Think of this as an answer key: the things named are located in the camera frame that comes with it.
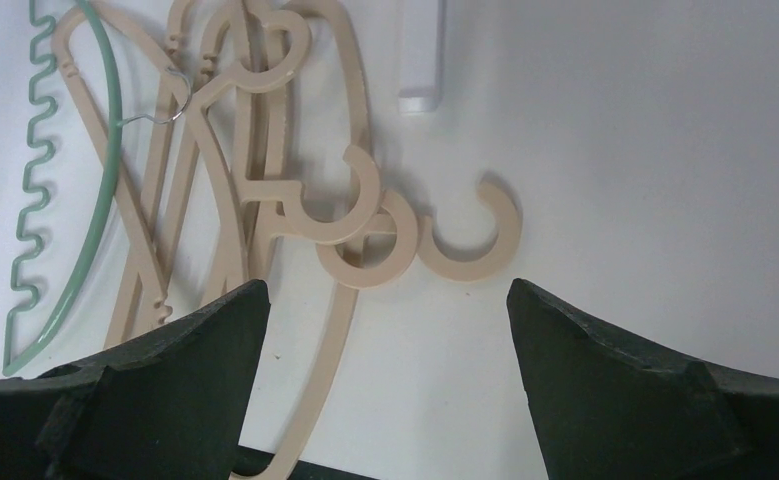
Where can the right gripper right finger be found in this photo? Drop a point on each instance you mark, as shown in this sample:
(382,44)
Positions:
(607,403)

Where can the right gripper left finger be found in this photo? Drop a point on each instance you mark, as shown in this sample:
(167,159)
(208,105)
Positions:
(169,404)

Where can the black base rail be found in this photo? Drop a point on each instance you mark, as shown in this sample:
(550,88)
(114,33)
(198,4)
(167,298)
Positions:
(251,462)

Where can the green wire hanger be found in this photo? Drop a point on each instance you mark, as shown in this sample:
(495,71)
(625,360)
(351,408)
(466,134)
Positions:
(47,25)

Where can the white clothes rack frame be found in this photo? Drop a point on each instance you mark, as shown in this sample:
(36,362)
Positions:
(421,54)

